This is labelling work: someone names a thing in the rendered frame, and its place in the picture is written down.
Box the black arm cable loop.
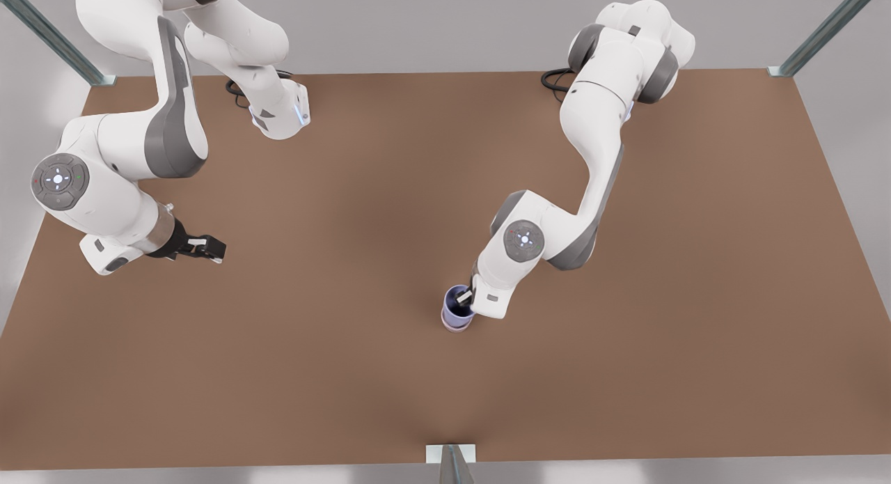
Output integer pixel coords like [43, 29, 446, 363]
[225, 69, 294, 110]
[541, 67, 580, 96]

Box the purple cup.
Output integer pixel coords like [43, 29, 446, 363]
[441, 283, 478, 327]

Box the black right arm cable loop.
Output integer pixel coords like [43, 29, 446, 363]
[225, 69, 294, 110]

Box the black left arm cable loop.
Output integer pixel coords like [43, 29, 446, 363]
[541, 67, 580, 96]

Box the silver frame post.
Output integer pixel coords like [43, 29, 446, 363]
[0, 0, 117, 87]
[767, 0, 891, 78]
[426, 443, 478, 484]

